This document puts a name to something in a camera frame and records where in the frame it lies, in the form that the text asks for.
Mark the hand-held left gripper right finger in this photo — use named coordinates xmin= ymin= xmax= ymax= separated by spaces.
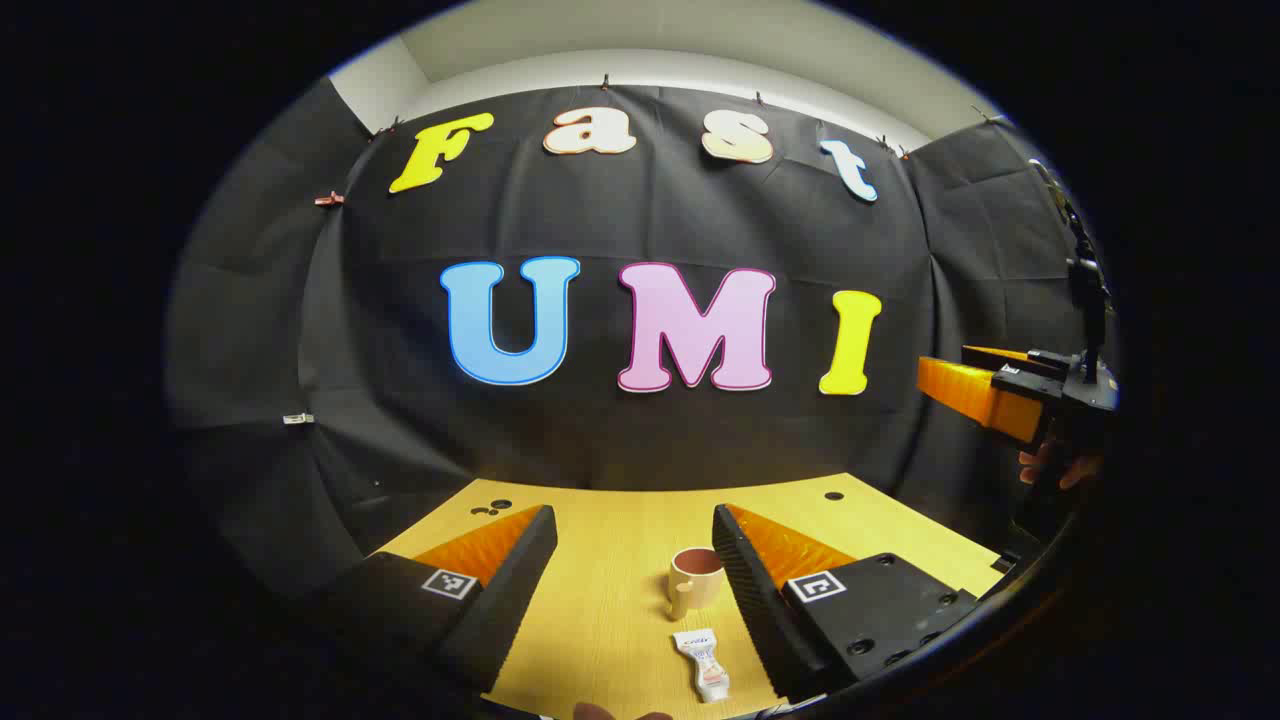
xmin=710 ymin=503 xmax=981 ymax=703

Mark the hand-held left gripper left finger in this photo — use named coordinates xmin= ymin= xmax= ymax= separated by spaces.
xmin=290 ymin=505 xmax=559 ymax=696

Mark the beige cup with handle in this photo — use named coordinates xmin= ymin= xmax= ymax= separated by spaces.
xmin=668 ymin=547 xmax=726 ymax=622

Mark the white toothpaste tube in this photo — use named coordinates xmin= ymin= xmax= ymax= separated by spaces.
xmin=672 ymin=628 xmax=732 ymax=704

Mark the wooden desktop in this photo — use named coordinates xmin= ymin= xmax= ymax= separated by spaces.
xmin=375 ymin=472 xmax=1006 ymax=720

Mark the black backdrop cloth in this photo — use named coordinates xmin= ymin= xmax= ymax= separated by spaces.
xmin=165 ymin=80 xmax=1101 ymax=601

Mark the black cable with silver plug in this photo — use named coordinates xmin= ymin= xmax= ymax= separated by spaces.
xmin=1030 ymin=158 xmax=1101 ymax=266

